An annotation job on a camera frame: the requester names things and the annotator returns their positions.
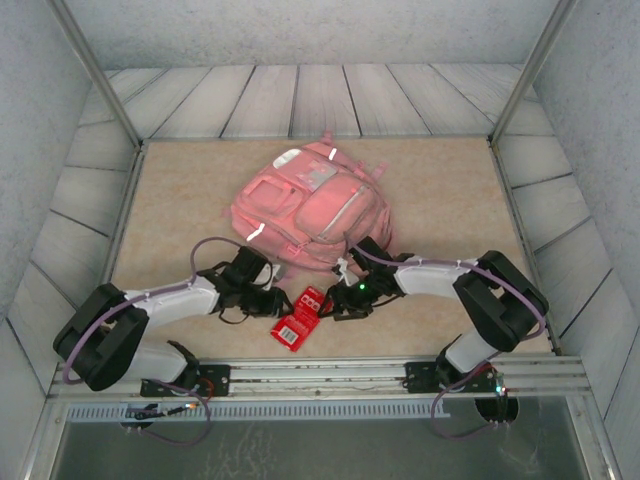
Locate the red packet with barcode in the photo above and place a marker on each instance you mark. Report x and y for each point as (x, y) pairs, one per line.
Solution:
(295, 330)

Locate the pink school backpack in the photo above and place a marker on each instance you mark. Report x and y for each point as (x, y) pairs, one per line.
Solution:
(310, 215)

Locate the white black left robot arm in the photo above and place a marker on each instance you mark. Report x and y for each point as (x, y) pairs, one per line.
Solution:
(175, 302)

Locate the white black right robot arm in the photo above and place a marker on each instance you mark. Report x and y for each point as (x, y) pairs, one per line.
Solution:
(430, 277)

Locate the grey metal sheet panel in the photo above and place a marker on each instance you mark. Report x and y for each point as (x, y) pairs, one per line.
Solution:
(320, 450)

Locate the black adapter with LED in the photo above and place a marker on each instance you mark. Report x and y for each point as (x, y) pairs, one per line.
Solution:
(150, 413)

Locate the small LED circuit board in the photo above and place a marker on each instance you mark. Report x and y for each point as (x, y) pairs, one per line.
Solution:
(501, 389)

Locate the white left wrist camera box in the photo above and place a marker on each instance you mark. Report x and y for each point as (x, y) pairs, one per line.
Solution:
(276, 274)

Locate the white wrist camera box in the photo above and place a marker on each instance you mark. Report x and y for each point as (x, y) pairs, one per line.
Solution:
(345, 270)
(276, 274)

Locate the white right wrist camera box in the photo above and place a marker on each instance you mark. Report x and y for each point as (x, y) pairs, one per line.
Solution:
(345, 270)

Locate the aluminium mounting rail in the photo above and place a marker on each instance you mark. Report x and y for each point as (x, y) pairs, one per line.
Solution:
(320, 375)

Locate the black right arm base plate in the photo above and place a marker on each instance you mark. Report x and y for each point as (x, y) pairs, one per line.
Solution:
(417, 377)

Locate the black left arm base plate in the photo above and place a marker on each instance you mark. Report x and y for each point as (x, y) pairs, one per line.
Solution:
(220, 380)

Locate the aluminium table side rail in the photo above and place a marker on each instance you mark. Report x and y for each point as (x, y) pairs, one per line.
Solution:
(121, 215)
(520, 220)

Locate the aluminium frame post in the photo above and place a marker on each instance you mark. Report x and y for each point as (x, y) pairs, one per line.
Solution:
(96, 70)
(533, 70)

